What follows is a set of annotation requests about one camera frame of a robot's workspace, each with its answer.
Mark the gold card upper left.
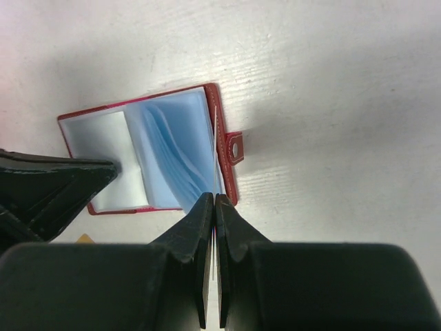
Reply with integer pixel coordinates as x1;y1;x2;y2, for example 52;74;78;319
76;234;94;243

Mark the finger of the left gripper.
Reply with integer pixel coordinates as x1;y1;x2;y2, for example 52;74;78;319
1;150;117;252

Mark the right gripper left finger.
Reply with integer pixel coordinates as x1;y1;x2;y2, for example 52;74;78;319
1;193;214;330

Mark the gold card with logo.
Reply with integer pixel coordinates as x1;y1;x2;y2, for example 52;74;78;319
212;106;218;281

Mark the red leather card holder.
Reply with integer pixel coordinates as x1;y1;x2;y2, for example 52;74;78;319
57;83;244;215

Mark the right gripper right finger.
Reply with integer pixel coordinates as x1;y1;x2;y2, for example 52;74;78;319
215;195;440;330

